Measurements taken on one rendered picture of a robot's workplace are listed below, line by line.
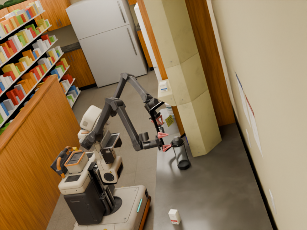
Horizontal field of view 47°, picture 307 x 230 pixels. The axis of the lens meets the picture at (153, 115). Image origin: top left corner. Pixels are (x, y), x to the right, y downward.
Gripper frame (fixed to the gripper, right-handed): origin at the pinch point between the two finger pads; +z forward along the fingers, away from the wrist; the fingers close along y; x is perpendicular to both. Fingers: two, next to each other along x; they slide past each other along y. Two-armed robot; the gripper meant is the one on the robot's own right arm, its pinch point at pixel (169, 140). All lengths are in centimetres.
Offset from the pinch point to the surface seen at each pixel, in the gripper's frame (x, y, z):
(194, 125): 9.1, 1.8, 20.1
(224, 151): 7.6, -25.4, 37.0
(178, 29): 14, 73, 27
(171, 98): 8.8, 28.0, 9.4
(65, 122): 239, -69, -184
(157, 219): -51, -26, -15
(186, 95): 9.0, 27.7, 20.8
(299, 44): -164, 108, 55
